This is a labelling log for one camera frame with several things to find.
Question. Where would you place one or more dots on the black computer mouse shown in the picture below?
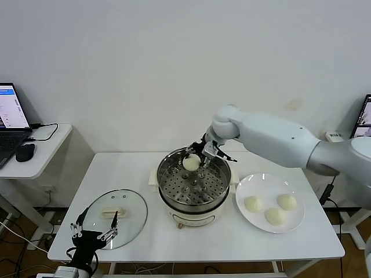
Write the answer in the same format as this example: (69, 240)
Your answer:
(25, 152)

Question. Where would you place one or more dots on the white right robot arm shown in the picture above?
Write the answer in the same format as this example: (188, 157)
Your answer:
(275, 136)

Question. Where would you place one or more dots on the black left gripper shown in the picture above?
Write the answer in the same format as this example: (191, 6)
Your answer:
(87, 243)

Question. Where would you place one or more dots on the white power strip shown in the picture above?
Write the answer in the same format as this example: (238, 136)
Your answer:
(37, 246)

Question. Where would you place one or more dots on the round glass pot lid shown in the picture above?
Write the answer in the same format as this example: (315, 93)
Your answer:
(127, 199)

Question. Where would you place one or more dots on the white table leg frame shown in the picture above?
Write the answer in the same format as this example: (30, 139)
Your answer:
(113, 270)

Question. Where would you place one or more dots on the stainless steel steamer basket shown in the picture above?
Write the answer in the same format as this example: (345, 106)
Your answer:
(174, 185)

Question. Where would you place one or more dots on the black laptop blue banner screen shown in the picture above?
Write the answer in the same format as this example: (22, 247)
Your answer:
(11, 107)

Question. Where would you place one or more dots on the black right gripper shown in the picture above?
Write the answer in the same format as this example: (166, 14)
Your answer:
(200, 146)

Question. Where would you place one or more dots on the black laptop with image windows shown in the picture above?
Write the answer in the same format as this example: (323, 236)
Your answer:
(362, 116)

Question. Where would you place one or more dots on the white round plate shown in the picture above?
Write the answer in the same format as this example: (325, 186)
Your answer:
(269, 182)

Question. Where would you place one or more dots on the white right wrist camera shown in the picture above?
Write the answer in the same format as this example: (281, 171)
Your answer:
(210, 149)

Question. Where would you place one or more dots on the stainless steel steamer pot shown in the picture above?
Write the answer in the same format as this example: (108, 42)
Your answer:
(192, 218)

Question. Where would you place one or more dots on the white steamed baozi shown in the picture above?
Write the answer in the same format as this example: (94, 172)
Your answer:
(253, 204)
(274, 216)
(191, 163)
(287, 201)

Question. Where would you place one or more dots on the white wall socket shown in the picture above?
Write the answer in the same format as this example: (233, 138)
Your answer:
(49, 190)

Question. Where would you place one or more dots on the white side desk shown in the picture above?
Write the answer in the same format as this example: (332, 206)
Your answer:
(49, 150)
(358, 240)

